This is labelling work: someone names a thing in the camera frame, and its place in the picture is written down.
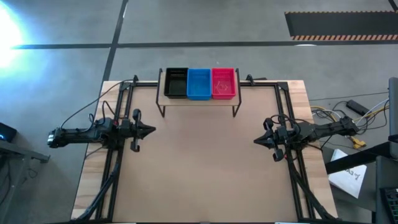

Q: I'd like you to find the red plastic basket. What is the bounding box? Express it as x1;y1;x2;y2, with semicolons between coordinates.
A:
211;67;237;100

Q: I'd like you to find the black device with blue light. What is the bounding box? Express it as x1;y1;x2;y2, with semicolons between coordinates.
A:
0;121;18;143

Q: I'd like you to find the yellow cable connector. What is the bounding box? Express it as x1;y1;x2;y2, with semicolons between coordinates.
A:
351;136;367;149

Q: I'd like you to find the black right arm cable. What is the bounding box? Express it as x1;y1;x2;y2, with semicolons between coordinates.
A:
269;113;301;126

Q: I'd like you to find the black metal table frame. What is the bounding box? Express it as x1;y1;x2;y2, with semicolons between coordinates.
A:
70;74;338;224

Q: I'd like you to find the black plastic basket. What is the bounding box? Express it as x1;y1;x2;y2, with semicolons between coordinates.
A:
164;67;190;100

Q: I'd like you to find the blue plastic basket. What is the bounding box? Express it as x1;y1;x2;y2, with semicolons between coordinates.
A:
187;68;213;101

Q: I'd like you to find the black power adapter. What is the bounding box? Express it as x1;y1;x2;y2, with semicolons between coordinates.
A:
346;99;371;116

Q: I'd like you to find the long black left arm cable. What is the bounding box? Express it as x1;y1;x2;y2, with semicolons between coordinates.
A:
58;79;135;130

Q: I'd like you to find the grey desk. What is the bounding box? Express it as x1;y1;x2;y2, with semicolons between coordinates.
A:
374;155;398;224

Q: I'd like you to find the dark slotted crate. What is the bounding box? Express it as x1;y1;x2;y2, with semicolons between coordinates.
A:
379;186;398;224

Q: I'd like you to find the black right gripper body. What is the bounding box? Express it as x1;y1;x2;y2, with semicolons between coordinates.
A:
262;117;297;162

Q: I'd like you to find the wooden shelf with black legs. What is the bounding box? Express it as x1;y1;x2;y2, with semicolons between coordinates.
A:
155;67;243;118

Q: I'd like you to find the grey metal stand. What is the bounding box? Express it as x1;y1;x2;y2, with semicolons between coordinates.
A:
0;139;50;224

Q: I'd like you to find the white floor cable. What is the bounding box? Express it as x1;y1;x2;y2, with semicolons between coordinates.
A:
329;98;390;138

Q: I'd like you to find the grey upright panel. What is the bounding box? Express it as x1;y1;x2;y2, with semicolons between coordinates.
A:
388;77;398;138

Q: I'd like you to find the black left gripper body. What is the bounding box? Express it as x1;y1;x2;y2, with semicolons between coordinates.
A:
120;108;145;152

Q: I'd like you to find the black hazard-striped floor mat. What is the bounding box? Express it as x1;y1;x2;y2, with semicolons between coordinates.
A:
285;11;398;41

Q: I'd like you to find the thin black floor cable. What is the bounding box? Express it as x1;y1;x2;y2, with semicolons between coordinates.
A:
309;91;390;102

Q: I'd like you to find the looped black left arm cable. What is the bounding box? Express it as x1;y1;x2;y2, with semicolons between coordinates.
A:
88;100;125;125

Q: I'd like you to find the yellow floor cable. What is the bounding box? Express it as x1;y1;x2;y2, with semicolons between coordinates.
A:
310;105;390;139

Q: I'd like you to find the white paper sheet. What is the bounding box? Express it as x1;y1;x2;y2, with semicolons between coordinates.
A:
328;148;368;199

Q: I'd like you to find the black desk bar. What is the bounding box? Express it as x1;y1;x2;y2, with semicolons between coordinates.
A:
325;141;398;175

